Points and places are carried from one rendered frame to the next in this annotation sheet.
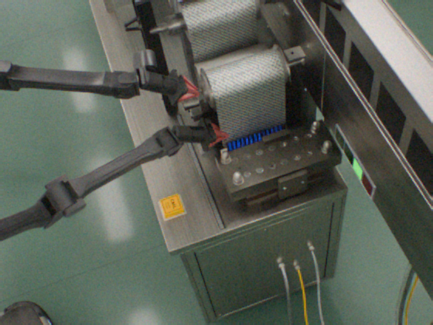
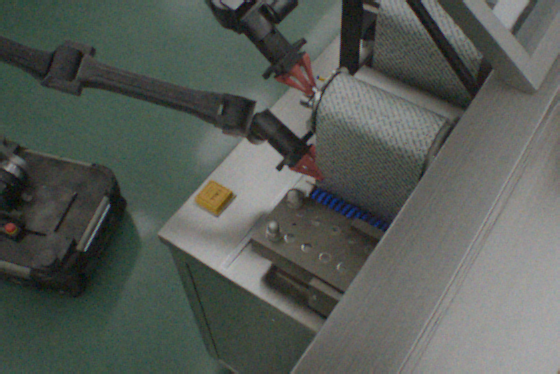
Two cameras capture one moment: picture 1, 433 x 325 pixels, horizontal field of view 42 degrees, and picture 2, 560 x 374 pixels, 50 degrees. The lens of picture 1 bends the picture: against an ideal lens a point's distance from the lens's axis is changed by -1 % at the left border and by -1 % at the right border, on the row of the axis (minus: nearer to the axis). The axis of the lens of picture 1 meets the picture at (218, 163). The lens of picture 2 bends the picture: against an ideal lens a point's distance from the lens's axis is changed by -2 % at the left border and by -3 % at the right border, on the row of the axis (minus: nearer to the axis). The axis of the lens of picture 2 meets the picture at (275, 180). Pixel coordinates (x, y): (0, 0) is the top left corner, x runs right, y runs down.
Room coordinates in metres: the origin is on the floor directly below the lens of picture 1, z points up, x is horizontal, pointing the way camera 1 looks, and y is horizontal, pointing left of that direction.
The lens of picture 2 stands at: (0.53, -0.58, 2.18)
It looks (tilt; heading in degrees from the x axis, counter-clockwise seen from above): 54 degrees down; 47
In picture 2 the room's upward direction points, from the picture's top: 4 degrees counter-clockwise
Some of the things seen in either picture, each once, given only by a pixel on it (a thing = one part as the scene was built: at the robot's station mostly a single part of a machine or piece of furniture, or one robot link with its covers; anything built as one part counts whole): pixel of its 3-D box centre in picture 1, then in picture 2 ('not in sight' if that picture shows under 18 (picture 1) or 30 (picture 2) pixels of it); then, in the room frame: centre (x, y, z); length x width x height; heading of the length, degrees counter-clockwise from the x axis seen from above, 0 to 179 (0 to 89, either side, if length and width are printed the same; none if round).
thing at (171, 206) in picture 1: (172, 206); (214, 196); (1.03, 0.19, 0.91); 0.07 x 0.07 x 0.02; 10
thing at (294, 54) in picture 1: (294, 54); not in sight; (1.27, -0.31, 1.28); 0.06 x 0.05 x 0.02; 100
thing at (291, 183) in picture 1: (292, 185); (330, 303); (0.98, -0.23, 0.96); 0.10 x 0.03 x 0.11; 100
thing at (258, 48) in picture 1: (233, 69); (405, 112); (1.36, -0.12, 1.17); 0.26 x 0.12 x 0.12; 100
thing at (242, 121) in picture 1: (253, 118); (362, 186); (1.18, -0.14, 1.11); 0.23 x 0.01 x 0.18; 100
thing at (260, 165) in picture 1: (277, 159); (347, 260); (1.07, -0.20, 1.00); 0.40 x 0.16 x 0.06; 100
